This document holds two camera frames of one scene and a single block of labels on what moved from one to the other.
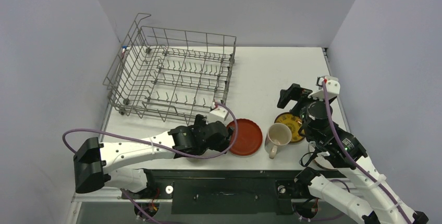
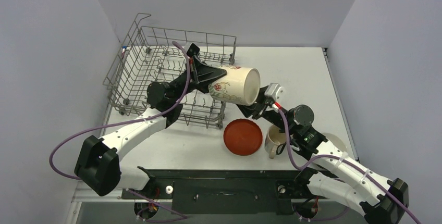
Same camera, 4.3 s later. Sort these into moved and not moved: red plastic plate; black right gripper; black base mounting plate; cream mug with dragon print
Moved: black right gripper
Not moved: red plastic plate; black base mounting plate; cream mug with dragon print
